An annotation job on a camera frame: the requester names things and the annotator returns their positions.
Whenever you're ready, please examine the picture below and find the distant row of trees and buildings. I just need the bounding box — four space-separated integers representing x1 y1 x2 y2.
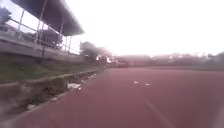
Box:
113 51 224 67

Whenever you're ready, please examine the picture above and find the concrete gutter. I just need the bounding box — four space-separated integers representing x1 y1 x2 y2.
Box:
0 68 105 118

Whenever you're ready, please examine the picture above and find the red running track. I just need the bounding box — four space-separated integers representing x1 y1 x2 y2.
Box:
0 67 224 128

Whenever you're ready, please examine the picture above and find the grass field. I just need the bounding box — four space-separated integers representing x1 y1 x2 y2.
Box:
146 63 224 72

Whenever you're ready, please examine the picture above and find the group of trees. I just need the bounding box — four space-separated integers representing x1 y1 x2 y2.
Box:
79 40 114 66

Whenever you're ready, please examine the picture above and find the white debris heap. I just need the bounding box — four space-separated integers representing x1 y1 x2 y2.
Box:
66 82 83 91

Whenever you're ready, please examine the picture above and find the grass bank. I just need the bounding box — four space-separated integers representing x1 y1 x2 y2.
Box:
0 54 108 84

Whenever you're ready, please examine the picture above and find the grandstand with roof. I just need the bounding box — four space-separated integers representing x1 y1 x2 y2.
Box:
0 0 86 62

